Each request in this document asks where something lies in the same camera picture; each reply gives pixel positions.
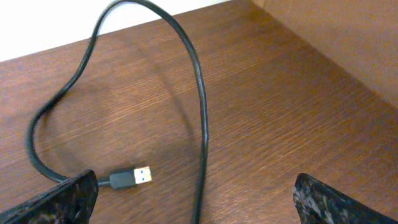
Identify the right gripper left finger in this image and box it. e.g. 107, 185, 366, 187
1, 170, 99, 224

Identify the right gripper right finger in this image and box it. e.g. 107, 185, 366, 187
293, 173, 397, 224

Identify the thick black USB cable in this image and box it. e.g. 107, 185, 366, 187
25, 0, 209, 224

